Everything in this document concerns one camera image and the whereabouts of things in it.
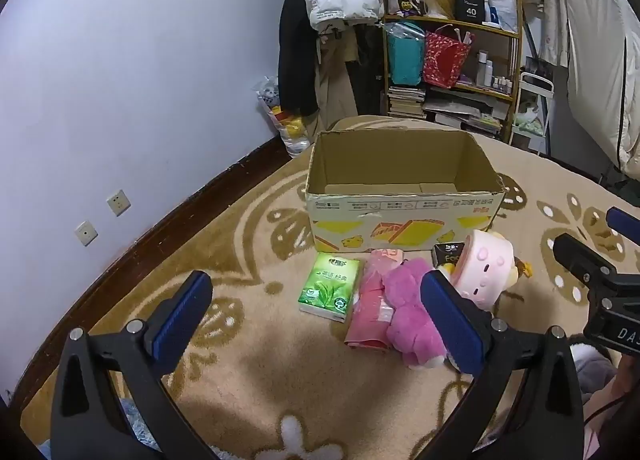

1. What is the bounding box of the teal bag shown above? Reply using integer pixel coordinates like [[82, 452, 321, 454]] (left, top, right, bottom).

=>
[[386, 22, 426, 86]]

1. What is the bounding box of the pink plush toy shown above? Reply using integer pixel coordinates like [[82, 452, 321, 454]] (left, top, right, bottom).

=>
[[382, 257, 448, 370]]

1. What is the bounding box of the black coat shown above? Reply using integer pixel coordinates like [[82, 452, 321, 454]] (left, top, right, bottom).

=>
[[277, 0, 321, 117]]

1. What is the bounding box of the person's clothing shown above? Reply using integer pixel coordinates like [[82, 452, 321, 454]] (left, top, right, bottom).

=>
[[570, 340, 640, 460]]

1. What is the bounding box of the pile of magazines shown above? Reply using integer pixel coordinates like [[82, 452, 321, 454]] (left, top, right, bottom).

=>
[[425, 87, 506, 138]]

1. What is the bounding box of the wooden shelf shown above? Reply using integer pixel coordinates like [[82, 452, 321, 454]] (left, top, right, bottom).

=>
[[380, 0, 525, 143]]

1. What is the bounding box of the stack of books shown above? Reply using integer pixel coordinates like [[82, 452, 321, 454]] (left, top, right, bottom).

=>
[[387, 85, 427, 120]]

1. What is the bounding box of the beige coat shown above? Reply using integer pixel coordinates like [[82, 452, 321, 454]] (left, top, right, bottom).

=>
[[315, 30, 361, 133]]

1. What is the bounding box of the pink plastic packet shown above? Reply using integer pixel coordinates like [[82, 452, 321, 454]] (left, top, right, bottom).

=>
[[344, 247, 401, 351]]

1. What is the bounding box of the black hanging garment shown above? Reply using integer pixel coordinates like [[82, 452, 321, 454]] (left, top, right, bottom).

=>
[[345, 22, 388, 116]]

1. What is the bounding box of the white quilt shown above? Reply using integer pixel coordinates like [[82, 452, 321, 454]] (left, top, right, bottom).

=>
[[565, 0, 640, 176]]

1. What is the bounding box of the round pink white plush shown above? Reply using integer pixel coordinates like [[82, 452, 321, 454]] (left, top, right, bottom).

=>
[[440, 230, 533, 313]]

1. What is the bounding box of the cardboard box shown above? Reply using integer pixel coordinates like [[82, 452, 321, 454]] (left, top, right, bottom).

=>
[[305, 129, 507, 253]]

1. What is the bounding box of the red gift bag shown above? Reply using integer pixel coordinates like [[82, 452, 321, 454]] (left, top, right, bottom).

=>
[[424, 25, 473, 89]]

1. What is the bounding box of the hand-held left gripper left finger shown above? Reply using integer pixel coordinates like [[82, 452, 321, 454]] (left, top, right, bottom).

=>
[[50, 270, 213, 460]]

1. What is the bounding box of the light blue fuzzy cloth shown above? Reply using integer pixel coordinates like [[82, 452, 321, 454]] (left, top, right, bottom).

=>
[[37, 395, 151, 460]]

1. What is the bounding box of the black box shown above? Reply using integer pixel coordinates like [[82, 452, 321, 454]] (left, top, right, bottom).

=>
[[454, 0, 487, 23]]

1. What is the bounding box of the green tissue pack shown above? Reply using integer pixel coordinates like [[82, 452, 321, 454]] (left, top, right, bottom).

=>
[[298, 253, 361, 324]]

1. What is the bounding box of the white trolley cart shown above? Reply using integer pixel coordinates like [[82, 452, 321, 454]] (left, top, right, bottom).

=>
[[510, 71, 555, 153]]

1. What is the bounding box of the plastic bag of toys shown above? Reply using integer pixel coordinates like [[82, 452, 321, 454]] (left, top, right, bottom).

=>
[[254, 75, 313, 158]]

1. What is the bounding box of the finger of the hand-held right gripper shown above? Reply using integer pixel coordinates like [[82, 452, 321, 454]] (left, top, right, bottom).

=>
[[552, 233, 621, 286], [606, 206, 640, 237]]

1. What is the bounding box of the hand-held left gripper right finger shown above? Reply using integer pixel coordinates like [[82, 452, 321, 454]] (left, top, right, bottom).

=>
[[419, 270, 586, 460]]

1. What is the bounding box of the white wall socket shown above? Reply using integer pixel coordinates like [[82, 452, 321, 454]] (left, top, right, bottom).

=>
[[75, 221, 99, 247], [106, 189, 132, 217]]

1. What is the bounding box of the beige patterned rug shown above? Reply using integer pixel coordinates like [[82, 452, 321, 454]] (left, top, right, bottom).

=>
[[20, 115, 640, 460]]

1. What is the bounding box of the black packet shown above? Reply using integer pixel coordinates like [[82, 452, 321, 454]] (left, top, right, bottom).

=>
[[431, 242, 468, 271]]

